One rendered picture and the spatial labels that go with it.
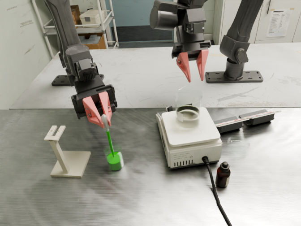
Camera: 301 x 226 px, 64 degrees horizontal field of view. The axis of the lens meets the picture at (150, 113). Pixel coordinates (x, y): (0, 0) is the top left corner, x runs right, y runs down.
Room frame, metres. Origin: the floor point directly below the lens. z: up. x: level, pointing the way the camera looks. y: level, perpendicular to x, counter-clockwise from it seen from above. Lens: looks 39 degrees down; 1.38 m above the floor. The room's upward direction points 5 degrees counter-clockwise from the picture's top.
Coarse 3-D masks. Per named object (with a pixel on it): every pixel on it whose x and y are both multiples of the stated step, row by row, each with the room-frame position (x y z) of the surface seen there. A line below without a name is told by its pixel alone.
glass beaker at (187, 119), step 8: (184, 88) 0.48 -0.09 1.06; (192, 88) 0.47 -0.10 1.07; (176, 96) 0.46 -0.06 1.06; (184, 96) 0.47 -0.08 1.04; (192, 96) 0.47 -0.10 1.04; (200, 96) 0.45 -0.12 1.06; (176, 104) 0.43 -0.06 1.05; (184, 104) 0.42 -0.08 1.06; (192, 104) 0.42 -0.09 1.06; (200, 104) 0.43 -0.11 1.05; (176, 112) 0.43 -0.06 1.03; (184, 112) 0.42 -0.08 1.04; (192, 112) 0.42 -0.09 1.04; (200, 112) 0.43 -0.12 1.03; (176, 120) 0.44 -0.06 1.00; (184, 120) 0.42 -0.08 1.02; (192, 120) 0.42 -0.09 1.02; (184, 128) 0.42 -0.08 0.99; (192, 128) 0.42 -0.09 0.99
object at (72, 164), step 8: (64, 128) 0.42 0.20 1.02; (48, 136) 0.40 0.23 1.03; (56, 136) 0.39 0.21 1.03; (56, 144) 0.39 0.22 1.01; (56, 152) 0.39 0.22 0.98; (64, 152) 0.46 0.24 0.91; (72, 152) 0.45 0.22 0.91; (80, 152) 0.45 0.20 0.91; (88, 152) 0.45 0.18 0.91; (64, 160) 0.39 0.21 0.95; (72, 160) 0.43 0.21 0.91; (80, 160) 0.42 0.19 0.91; (56, 168) 0.41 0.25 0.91; (64, 168) 0.39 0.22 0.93; (72, 168) 0.40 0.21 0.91; (80, 168) 0.40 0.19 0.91; (56, 176) 0.38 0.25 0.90; (64, 176) 0.38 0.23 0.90; (72, 176) 0.38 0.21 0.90; (80, 176) 0.37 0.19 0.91
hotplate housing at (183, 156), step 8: (160, 120) 0.49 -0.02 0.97; (160, 128) 0.47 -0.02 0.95; (168, 144) 0.39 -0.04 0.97; (192, 144) 0.39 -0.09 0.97; (200, 144) 0.38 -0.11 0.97; (208, 144) 0.38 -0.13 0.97; (216, 144) 0.38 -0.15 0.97; (168, 152) 0.37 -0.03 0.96; (176, 152) 0.37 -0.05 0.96; (184, 152) 0.37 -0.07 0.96; (192, 152) 0.37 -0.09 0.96; (200, 152) 0.37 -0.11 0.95; (208, 152) 0.38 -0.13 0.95; (216, 152) 0.38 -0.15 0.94; (168, 160) 0.37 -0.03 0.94; (176, 160) 0.37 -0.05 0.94; (184, 160) 0.37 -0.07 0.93; (192, 160) 0.37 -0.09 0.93; (200, 160) 0.37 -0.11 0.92; (208, 160) 0.37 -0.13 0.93; (216, 160) 0.38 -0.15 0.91; (176, 168) 0.37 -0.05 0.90
